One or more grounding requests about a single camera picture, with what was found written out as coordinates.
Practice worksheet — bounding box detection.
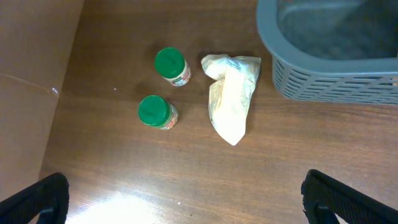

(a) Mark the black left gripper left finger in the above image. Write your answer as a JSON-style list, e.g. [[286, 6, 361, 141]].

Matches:
[[1, 172, 70, 224]]

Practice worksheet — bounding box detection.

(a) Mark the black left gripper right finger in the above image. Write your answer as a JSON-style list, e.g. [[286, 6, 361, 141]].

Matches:
[[301, 169, 397, 224]]

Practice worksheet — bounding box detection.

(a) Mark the grey plastic basket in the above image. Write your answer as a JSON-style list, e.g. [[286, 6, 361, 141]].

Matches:
[[256, 0, 397, 105]]

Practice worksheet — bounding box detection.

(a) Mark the green lid jar near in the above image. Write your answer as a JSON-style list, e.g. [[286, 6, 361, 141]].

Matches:
[[138, 95, 178, 129]]

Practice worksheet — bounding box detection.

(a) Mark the green lid jar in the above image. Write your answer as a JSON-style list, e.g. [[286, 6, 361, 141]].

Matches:
[[154, 47, 192, 86], [138, 95, 178, 129]]

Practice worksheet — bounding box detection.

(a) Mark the white plastic bag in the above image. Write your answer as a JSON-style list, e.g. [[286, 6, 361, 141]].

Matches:
[[201, 54, 261, 146]]

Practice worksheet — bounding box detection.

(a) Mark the green lid jar far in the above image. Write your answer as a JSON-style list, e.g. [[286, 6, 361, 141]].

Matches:
[[154, 47, 192, 86]]

